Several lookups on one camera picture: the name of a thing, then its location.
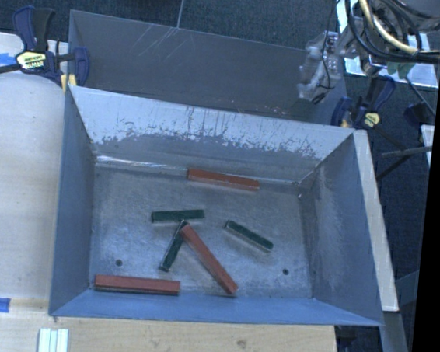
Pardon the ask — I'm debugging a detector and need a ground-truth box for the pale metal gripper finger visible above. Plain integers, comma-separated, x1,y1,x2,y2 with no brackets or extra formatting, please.
302,28,340,64
295,54,341,106

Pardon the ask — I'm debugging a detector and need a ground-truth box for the red-brown flat block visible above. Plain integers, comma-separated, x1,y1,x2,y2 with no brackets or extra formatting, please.
93,271,183,300
185,167,262,193
172,223,246,297

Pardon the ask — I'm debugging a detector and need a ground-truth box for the dark green flat block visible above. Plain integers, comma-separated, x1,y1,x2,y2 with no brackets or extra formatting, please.
220,218,278,254
149,204,207,230
158,218,190,275

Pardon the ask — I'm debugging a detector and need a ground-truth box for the grey metal bin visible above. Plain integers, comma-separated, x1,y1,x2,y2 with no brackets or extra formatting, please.
37,9,428,352

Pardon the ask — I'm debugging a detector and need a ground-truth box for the pale wood board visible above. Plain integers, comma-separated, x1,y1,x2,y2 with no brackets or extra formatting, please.
0,69,75,306

